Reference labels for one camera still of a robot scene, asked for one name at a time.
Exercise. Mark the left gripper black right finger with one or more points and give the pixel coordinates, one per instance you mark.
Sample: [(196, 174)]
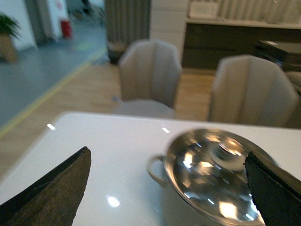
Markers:
[(275, 192)]

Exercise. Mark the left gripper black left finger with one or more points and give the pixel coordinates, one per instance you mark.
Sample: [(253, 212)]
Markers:
[(52, 200)]

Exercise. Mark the glass pot lid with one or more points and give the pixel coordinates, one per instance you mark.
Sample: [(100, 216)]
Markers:
[(206, 168)]

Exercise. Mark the beige steel cooking pot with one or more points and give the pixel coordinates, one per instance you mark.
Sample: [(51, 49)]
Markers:
[(177, 212)]

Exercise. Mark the right beige dining chair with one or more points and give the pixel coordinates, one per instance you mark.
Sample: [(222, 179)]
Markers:
[(252, 91)]

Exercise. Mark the beige dining chair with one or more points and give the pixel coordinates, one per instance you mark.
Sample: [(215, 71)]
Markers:
[(149, 74), (252, 91)]

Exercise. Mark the black appliance box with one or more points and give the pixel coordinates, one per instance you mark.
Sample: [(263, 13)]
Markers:
[(287, 55)]

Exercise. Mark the left beige dining chair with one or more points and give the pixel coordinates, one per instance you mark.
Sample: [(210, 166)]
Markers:
[(149, 74)]

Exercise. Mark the woven laundry basket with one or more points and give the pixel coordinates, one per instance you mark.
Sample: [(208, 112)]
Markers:
[(115, 51)]

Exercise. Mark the dark kitchen counter cabinet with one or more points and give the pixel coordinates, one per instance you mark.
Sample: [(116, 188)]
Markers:
[(206, 44)]

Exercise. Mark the red box on floor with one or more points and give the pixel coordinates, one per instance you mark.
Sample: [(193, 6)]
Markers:
[(66, 29)]

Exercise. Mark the potted green plant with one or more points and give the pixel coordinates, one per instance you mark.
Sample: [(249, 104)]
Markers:
[(8, 29)]

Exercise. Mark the white microwave oven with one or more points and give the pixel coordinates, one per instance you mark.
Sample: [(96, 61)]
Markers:
[(203, 9)]

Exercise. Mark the white pillar cabinet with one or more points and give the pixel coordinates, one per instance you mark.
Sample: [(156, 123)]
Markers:
[(168, 22)]

